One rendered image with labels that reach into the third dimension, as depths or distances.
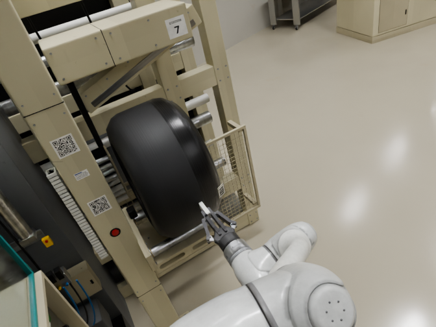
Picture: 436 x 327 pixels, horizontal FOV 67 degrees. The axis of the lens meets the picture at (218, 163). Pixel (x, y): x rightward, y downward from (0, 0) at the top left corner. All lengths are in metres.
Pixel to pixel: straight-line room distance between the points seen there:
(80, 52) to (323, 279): 1.23
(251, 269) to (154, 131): 0.60
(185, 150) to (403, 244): 1.85
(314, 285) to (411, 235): 2.27
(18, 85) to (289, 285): 0.99
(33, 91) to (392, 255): 2.28
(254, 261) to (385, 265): 1.57
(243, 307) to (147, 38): 1.23
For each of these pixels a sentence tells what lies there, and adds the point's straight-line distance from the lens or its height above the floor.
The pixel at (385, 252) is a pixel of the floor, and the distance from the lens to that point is 2.60.
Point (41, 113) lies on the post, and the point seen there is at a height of 1.65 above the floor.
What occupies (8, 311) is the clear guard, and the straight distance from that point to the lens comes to 0.98.
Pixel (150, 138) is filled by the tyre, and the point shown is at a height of 1.44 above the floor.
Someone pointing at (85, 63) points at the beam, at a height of 1.69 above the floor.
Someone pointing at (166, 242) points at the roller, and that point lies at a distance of 1.55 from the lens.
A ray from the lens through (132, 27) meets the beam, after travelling 1.49.
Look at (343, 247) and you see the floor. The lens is 2.59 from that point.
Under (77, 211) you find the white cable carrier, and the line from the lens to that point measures 1.42.
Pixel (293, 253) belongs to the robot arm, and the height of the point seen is 1.32.
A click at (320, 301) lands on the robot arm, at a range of 0.48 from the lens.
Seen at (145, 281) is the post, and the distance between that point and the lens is 1.76.
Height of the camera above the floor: 2.01
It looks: 35 degrees down
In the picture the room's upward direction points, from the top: 15 degrees counter-clockwise
